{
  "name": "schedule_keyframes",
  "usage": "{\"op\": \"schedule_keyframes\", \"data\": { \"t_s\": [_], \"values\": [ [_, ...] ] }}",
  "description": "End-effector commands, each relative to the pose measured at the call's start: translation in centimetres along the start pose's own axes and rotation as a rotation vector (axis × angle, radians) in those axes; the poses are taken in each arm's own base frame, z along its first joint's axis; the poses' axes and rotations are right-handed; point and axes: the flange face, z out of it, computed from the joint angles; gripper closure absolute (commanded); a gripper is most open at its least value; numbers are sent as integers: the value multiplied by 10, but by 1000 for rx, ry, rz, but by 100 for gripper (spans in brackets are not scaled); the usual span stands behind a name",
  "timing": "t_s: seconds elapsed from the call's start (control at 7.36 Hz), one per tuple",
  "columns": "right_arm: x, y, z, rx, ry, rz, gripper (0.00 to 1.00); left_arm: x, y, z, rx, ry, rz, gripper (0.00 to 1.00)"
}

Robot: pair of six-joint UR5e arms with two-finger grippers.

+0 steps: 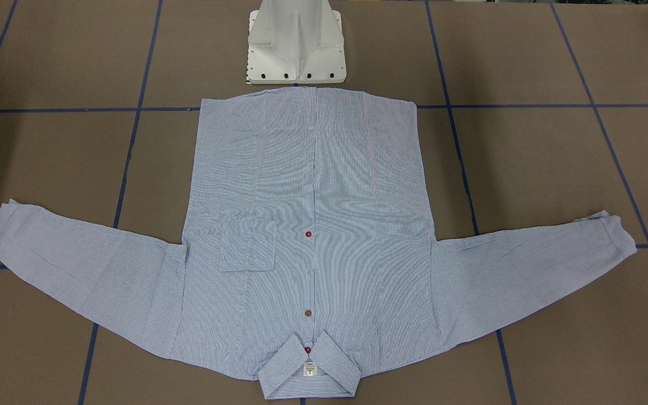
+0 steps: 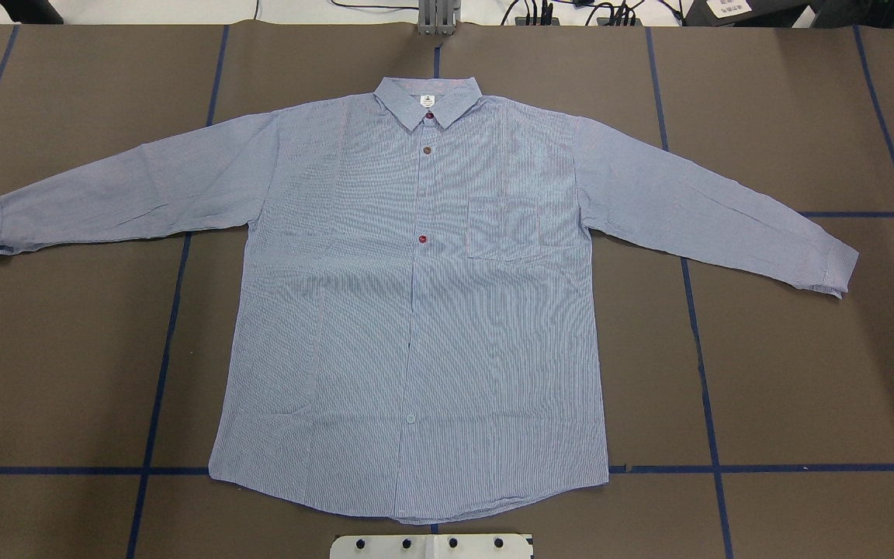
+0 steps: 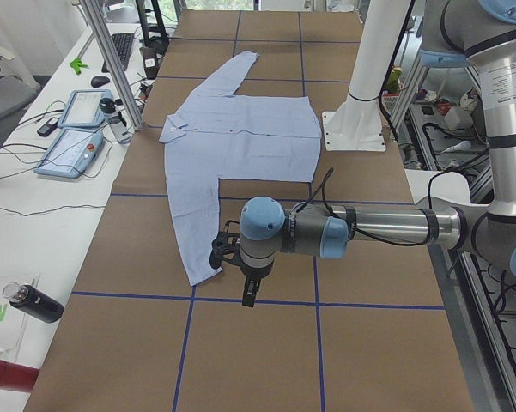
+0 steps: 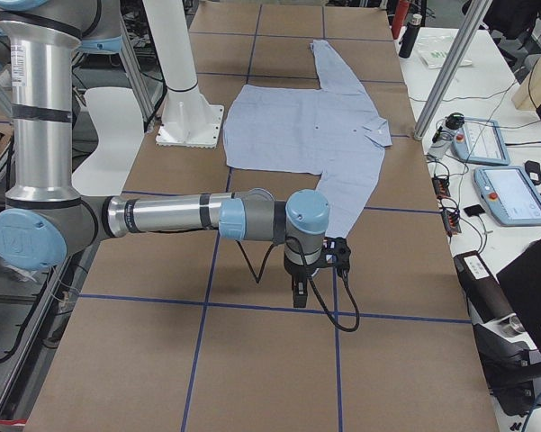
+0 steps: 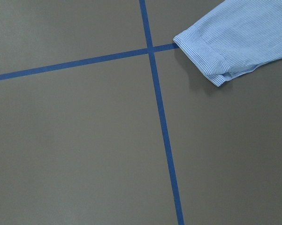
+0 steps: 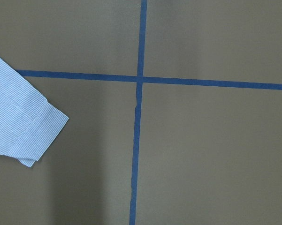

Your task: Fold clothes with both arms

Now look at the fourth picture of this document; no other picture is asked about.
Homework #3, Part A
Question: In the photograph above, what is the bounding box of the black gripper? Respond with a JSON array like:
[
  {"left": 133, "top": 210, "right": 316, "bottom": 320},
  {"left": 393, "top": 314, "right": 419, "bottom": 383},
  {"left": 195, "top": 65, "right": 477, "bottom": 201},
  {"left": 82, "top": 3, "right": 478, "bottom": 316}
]
[{"left": 284, "top": 256, "right": 318, "bottom": 308}]

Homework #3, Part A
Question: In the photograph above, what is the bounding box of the light blue striped shirt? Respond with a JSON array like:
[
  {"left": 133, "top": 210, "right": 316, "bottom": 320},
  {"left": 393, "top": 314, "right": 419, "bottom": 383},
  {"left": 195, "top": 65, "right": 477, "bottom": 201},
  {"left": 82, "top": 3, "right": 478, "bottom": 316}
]
[{"left": 223, "top": 40, "right": 392, "bottom": 237}]

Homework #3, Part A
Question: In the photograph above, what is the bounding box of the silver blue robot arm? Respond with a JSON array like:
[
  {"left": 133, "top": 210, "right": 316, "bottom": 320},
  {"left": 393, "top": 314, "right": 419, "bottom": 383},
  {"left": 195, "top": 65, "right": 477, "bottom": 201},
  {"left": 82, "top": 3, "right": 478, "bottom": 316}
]
[
  {"left": 0, "top": 1, "right": 122, "bottom": 86},
  {"left": 0, "top": 1, "right": 329, "bottom": 308}
]

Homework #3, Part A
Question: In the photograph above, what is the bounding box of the orange black circuit board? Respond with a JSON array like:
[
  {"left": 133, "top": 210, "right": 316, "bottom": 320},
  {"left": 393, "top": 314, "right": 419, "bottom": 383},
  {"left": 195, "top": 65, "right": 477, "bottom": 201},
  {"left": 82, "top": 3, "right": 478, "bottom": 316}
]
[{"left": 431, "top": 175, "right": 461, "bottom": 238}]

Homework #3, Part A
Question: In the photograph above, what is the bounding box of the small black square pad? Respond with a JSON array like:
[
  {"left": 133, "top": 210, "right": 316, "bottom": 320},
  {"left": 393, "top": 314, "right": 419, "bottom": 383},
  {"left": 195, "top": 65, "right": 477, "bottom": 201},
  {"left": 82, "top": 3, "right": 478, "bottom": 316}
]
[{"left": 464, "top": 204, "right": 485, "bottom": 217}]

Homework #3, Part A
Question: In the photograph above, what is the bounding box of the lower blue teach pendant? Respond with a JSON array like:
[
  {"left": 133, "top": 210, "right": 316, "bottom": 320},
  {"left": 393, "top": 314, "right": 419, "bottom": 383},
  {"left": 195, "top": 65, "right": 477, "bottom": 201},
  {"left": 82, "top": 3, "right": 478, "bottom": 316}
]
[{"left": 473, "top": 166, "right": 541, "bottom": 227}]

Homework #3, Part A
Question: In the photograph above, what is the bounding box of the blue teach pendant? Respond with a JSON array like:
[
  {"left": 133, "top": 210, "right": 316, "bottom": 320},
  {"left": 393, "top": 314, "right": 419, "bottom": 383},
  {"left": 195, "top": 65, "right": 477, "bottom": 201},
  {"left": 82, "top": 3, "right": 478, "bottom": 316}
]
[
  {"left": 473, "top": 166, "right": 541, "bottom": 227},
  {"left": 452, "top": 117, "right": 510, "bottom": 166}
]

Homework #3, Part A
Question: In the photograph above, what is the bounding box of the black monitor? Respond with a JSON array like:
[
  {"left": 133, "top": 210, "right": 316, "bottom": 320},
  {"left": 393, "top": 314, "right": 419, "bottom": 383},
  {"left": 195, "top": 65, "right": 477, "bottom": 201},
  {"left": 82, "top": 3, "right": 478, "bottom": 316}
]
[{"left": 497, "top": 239, "right": 541, "bottom": 352}]

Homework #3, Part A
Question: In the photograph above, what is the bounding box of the upper blue teach pendant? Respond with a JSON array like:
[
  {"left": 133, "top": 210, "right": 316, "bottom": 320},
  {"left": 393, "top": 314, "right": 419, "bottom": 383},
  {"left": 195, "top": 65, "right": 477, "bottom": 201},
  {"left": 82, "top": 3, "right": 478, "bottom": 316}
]
[{"left": 452, "top": 117, "right": 510, "bottom": 166}]

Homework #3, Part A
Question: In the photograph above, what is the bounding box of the white chair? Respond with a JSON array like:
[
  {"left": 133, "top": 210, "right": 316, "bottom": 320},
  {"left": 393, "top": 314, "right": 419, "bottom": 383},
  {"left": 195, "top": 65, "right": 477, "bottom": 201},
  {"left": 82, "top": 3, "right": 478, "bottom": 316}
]
[{"left": 72, "top": 87, "right": 145, "bottom": 196}]

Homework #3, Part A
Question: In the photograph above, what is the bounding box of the black water bottle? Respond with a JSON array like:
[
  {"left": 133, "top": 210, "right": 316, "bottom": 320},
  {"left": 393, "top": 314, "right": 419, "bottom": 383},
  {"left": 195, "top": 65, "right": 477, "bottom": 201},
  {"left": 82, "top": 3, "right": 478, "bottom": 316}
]
[{"left": 398, "top": 13, "right": 423, "bottom": 59}]

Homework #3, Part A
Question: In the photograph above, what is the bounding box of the white paper green print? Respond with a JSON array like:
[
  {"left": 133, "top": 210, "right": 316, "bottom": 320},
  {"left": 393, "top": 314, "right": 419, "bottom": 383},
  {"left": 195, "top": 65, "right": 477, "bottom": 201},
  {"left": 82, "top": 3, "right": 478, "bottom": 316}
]
[{"left": 415, "top": 35, "right": 455, "bottom": 69}]

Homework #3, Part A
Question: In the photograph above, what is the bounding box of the red cylinder bottle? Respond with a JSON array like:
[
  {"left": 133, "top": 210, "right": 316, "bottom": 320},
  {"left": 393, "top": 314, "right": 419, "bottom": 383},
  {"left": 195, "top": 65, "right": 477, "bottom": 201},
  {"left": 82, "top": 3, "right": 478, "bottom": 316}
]
[{"left": 391, "top": 0, "right": 410, "bottom": 41}]

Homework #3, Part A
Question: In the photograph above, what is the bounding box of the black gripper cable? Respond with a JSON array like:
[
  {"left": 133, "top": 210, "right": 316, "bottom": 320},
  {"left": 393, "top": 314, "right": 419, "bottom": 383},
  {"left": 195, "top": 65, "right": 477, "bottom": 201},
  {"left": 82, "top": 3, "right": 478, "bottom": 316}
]
[{"left": 236, "top": 233, "right": 361, "bottom": 333}]

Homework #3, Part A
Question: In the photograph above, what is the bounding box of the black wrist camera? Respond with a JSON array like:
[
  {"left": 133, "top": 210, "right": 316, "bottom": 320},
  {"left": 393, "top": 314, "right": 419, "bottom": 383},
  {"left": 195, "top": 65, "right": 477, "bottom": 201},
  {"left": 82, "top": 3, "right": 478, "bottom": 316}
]
[{"left": 325, "top": 237, "right": 351, "bottom": 277}]

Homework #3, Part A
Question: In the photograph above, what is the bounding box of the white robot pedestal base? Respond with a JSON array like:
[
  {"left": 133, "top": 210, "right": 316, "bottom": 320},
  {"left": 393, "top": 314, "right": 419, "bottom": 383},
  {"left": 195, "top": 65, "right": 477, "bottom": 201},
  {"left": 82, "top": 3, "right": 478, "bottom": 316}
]
[{"left": 143, "top": 0, "right": 224, "bottom": 149}]

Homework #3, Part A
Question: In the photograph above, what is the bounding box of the silver aluminium frame post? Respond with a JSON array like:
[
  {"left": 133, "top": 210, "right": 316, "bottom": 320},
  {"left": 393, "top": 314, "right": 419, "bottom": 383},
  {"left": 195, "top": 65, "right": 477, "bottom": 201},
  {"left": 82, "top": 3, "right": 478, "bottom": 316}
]
[{"left": 413, "top": 0, "right": 491, "bottom": 140}]

